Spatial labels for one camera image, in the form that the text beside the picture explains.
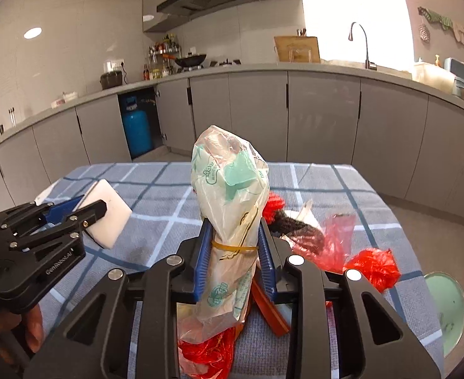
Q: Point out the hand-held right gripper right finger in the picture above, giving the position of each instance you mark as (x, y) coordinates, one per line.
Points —
(266, 268)

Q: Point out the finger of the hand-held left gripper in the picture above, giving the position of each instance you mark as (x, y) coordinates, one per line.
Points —
(91, 213)
(60, 211)

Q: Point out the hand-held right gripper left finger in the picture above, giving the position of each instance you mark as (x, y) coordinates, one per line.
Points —
(201, 268)

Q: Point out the white foam block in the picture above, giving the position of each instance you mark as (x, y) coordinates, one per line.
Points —
(107, 213)

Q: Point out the yellow rubber band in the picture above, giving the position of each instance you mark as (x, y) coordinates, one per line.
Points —
(232, 247)

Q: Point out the black mesh net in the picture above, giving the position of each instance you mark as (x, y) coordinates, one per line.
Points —
(295, 231)

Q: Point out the red foam net sleeve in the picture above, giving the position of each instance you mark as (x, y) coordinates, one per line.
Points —
(273, 205)

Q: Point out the clear plastic wrapper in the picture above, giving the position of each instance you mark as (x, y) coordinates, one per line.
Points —
(306, 211)

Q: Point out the red translucent plastic bag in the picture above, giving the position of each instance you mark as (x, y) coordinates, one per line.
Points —
(334, 244)

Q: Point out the clear green-printed plastic bag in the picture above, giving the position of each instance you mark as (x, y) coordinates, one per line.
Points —
(224, 189)

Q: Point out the red net ball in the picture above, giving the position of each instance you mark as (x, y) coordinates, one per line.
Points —
(374, 268)

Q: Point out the mint green basin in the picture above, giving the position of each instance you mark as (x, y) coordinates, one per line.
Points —
(447, 312)

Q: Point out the person's left hand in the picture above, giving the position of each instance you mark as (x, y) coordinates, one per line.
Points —
(35, 329)

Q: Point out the blue plaid tablecloth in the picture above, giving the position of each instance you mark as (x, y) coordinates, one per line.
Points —
(157, 189)

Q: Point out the blue gas cylinder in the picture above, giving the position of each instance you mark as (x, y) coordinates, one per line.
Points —
(137, 130)

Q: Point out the small white box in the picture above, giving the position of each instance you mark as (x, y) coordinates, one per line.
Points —
(64, 100)

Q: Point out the round ceiling light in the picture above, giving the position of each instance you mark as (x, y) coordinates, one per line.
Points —
(33, 33)

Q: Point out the grey kitchen base cabinets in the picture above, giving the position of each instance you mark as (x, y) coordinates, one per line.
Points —
(322, 122)

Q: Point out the metal spice rack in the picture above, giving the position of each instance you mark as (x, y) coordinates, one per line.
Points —
(164, 53)

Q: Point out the black wok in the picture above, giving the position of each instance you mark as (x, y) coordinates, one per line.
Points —
(190, 61)

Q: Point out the gas stove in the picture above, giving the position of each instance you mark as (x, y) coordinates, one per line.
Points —
(224, 64)

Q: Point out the cardboard box on counter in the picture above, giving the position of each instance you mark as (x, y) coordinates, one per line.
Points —
(287, 47)

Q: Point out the steel kitchen faucet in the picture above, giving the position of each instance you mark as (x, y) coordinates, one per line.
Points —
(368, 53)

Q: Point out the utensil holder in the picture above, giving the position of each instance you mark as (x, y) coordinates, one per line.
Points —
(301, 32)

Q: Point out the white plastic container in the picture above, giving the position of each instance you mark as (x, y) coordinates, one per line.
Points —
(433, 77)

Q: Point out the small yellow bottle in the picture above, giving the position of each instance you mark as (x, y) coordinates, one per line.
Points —
(437, 60)

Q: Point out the bright window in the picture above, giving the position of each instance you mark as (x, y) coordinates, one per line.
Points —
(354, 0)

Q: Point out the hanging mesh scrubber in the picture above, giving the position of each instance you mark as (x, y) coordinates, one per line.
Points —
(424, 32)

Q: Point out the green checked hanging cloth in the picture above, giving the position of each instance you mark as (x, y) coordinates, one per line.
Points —
(437, 16)

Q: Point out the white wall socket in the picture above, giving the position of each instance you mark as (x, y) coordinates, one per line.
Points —
(115, 65)

